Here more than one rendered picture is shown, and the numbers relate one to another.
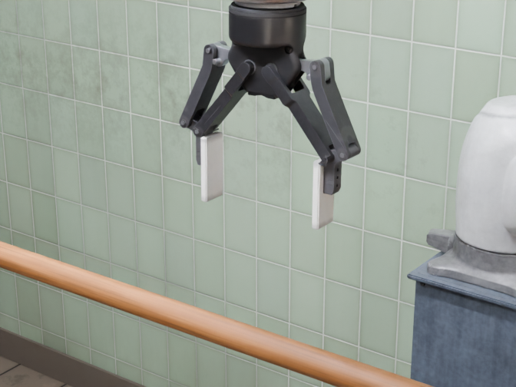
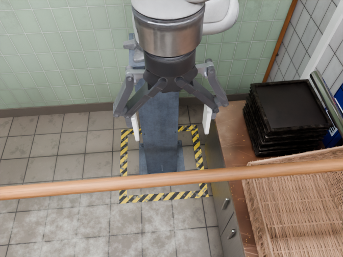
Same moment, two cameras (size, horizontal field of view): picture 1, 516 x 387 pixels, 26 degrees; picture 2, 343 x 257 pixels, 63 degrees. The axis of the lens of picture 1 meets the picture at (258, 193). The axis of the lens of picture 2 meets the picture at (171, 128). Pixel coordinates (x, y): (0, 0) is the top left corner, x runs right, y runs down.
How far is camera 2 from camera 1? 84 cm
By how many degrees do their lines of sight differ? 45
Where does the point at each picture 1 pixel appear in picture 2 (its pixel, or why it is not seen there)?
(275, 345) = (195, 178)
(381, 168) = (57, 6)
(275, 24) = (191, 59)
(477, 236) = not seen: hidden behind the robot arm
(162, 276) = not seen: outside the picture
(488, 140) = not seen: hidden behind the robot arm
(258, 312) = (29, 72)
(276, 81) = (185, 85)
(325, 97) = (217, 84)
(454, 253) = (140, 51)
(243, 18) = (171, 64)
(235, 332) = (173, 181)
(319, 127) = (207, 95)
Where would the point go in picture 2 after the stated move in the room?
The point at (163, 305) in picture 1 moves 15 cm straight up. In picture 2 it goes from (129, 183) to (119, 148)
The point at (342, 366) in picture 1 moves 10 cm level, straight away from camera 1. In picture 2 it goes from (230, 175) to (201, 144)
